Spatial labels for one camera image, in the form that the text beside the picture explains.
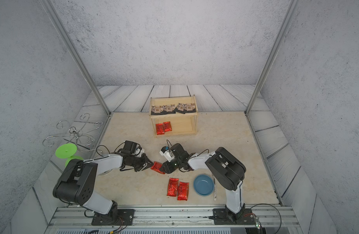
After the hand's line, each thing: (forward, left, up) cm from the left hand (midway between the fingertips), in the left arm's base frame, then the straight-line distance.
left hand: (155, 164), depth 89 cm
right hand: (-3, -5, 0) cm, 6 cm away
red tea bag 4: (-13, -11, -1) cm, 17 cm away
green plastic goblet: (-8, +32, +29) cm, 44 cm away
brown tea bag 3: (+31, -16, +19) cm, 39 cm away
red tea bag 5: (-16, -17, 0) cm, 23 cm away
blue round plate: (-12, -28, -2) cm, 31 cm away
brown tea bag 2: (+29, -9, +19) cm, 36 cm away
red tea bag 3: (+28, -6, +2) cm, 29 cm away
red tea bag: (-2, -1, -1) cm, 2 cm away
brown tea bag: (+28, -1, +19) cm, 34 cm away
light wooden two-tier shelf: (+23, -13, +18) cm, 32 cm away
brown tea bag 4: (+30, -22, +19) cm, 41 cm away
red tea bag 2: (+26, -1, +2) cm, 26 cm away
